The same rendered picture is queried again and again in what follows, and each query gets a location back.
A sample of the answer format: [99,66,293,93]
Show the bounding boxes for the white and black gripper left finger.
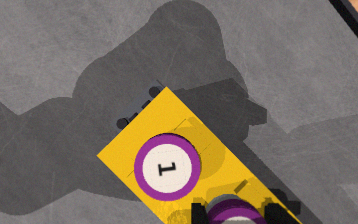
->
[191,203,210,224]

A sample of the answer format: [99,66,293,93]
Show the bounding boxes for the grey metal mounting bracket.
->
[110,80,164,133]

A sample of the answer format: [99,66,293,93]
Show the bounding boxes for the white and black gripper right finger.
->
[264,203,300,224]

